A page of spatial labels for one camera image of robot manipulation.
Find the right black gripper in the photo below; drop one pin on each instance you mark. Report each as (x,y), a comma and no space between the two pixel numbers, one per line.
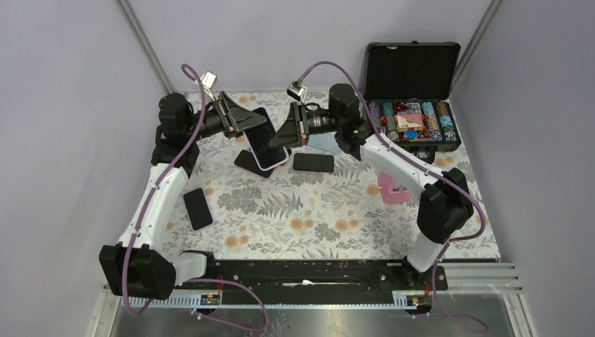
(295,129)

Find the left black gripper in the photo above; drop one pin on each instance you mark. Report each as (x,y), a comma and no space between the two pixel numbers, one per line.
(234,117)

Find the light blue phone case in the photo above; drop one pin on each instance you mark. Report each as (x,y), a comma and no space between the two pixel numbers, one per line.
(325,142)

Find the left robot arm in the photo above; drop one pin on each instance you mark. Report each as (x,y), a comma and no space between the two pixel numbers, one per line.
(135,265)

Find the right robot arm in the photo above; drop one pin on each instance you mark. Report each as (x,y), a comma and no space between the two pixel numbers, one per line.
(444,206)

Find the black poker chip case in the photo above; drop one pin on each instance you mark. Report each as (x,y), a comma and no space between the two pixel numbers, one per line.
(413,77)

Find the floral tablecloth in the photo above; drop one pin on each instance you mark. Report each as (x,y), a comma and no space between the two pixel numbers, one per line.
(291,214)

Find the playing cards deck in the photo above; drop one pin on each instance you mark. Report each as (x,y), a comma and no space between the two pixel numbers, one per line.
(409,122)

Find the pink box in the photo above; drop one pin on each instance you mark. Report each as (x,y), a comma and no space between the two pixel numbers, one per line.
(391,192)

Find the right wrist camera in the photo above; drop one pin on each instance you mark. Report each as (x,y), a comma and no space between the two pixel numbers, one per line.
(297,91)

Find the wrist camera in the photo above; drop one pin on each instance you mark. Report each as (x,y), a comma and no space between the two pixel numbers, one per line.
(297,91)
(208,80)

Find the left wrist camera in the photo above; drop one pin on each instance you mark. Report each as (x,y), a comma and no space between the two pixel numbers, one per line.
(208,80)

